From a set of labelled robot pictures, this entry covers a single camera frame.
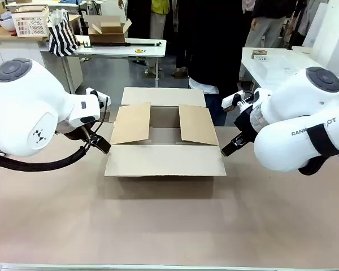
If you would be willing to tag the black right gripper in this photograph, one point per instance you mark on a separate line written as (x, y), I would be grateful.
(244, 122)

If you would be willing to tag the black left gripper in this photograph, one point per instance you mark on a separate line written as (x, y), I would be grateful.
(73, 133)

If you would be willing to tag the large brown cardboard box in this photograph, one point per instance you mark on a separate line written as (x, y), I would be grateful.
(164, 161)

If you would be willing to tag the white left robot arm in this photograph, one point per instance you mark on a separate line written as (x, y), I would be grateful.
(22, 113)

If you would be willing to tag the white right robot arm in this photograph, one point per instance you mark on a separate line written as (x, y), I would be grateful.
(296, 118)

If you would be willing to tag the small open cardboard box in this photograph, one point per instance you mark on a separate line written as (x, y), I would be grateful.
(108, 31)

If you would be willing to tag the white folding table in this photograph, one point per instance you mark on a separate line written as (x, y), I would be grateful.
(121, 52)

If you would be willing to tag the brown packing tape roll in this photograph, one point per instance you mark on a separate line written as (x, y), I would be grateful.
(259, 53)

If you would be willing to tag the yellow tape roll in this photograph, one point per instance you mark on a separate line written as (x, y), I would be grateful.
(138, 51)

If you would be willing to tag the long black rod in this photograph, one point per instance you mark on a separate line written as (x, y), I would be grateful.
(121, 44)

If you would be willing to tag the person in black coat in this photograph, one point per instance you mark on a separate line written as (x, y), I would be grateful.
(212, 42)

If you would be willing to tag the black white striped bag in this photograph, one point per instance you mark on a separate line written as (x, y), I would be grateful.
(61, 39)

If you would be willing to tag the white cabinet with wooden top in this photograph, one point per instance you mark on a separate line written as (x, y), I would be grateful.
(17, 53)

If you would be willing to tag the person in yellow-green top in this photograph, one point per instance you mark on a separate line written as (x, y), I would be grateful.
(159, 25)

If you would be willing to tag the white lattice plastic crate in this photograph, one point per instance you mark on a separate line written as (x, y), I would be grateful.
(31, 25)

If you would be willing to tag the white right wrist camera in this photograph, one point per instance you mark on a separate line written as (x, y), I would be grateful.
(233, 100)

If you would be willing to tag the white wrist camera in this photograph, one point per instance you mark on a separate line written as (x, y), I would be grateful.
(97, 96)
(233, 100)

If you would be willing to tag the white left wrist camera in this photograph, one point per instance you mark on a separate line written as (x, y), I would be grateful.
(97, 96)

